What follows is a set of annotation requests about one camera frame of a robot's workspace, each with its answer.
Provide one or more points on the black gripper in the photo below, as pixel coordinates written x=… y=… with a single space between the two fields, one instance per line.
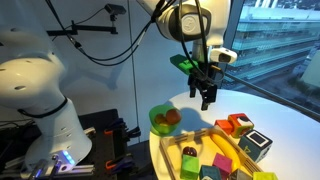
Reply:
x=203 y=85

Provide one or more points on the dark purple toy plum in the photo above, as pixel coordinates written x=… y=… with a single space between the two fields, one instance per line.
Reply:
x=189 y=151

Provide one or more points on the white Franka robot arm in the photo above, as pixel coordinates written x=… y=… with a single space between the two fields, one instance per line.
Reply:
x=33 y=76

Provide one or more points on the toy orange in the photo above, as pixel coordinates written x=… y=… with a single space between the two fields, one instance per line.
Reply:
x=173 y=116

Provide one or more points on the yellow-orange toy fruit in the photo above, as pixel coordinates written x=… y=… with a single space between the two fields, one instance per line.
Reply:
x=160 y=119

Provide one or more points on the green translucent plastic bowl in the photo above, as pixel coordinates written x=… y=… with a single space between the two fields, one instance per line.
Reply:
x=156 y=128

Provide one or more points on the toy banana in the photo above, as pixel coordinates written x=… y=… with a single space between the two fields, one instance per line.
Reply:
x=226 y=150

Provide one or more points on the small orange cube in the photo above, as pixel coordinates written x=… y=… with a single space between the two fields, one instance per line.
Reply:
x=224 y=126

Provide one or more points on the red green orange cube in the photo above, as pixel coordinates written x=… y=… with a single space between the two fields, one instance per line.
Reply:
x=240 y=125

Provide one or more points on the wooden tray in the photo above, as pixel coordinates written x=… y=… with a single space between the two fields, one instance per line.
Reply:
x=173 y=148

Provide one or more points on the grey window railing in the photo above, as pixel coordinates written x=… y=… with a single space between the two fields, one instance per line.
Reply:
x=266 y=91

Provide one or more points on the green dice cube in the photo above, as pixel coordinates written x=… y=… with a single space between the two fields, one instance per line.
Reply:
x=189 y=166

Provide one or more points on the magenta cube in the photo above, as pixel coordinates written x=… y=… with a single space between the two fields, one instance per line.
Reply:
x=222 y=164

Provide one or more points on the black and white cube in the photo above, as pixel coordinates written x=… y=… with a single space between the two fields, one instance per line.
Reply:
x=255 y=145

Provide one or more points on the blue dice cube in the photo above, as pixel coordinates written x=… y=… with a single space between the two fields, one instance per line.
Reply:
x=210 y=173

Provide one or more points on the grey studded cube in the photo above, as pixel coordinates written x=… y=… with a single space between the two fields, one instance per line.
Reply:
x=240 y=175

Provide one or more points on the black orange clamp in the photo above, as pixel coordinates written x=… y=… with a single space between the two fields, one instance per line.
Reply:
x=118 y=163
x=116 y=128

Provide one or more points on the lime yellow cube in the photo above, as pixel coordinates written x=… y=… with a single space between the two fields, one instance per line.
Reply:
x=265 y=176

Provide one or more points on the black perforated mounting table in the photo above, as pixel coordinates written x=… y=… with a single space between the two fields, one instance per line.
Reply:
x=100 y=146

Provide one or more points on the green camera mount bracket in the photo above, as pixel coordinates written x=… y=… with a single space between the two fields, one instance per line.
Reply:
x=181 y=62

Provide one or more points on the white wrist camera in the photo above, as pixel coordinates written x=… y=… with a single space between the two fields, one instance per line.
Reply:
x=224 y=55

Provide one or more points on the dark window frame post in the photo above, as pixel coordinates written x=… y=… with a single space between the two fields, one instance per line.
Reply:
x=231 y=33

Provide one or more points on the black camera on boom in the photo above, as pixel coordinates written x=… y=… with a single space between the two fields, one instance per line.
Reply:
x=115 y=9

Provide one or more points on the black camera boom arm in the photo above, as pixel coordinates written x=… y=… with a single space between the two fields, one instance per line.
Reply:
x=83 y=30

